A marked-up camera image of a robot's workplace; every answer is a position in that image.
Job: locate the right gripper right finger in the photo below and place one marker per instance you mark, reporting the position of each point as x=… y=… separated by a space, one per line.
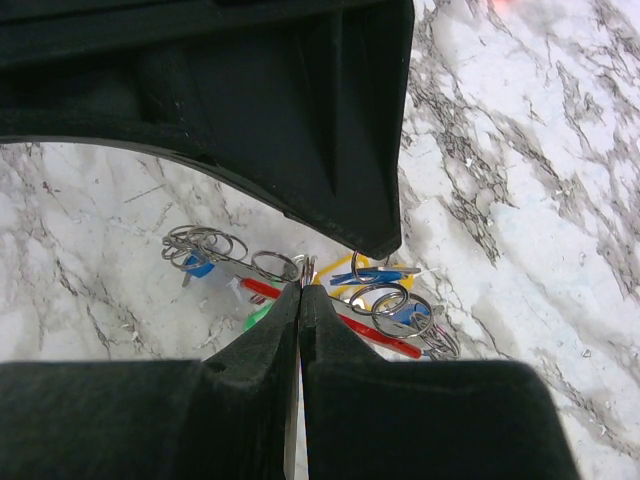
x=370 y=418

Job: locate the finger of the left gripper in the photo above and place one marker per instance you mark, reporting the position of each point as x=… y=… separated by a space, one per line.
x=298 y=104

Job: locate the blue tag key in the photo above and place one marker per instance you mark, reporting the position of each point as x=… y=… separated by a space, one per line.
x=366 y=275

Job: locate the blue tag on holder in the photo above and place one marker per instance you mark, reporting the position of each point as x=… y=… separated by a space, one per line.
x=195 y=266

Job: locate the yellow tag key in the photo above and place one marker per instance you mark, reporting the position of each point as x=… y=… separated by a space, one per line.
x=325 y=275
x=407 y=280

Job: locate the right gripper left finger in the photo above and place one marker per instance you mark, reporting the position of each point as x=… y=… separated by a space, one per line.
x=231 y=416

